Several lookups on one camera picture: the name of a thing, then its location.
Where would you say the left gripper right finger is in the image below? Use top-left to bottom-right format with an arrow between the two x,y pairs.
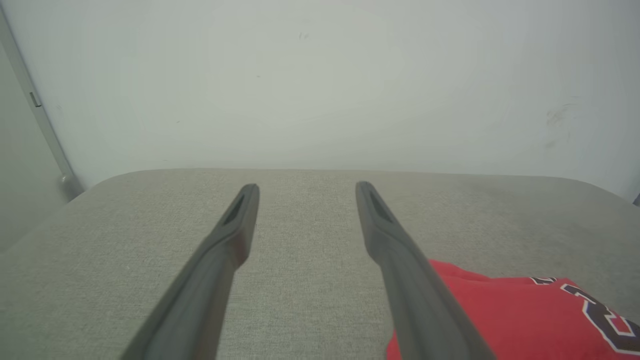
355,181 -> 496,360

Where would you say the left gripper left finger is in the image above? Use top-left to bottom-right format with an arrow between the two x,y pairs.
120,183 -> 261,360

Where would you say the red white t-shirt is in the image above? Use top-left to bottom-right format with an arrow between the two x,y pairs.
386,259 -> 640,360

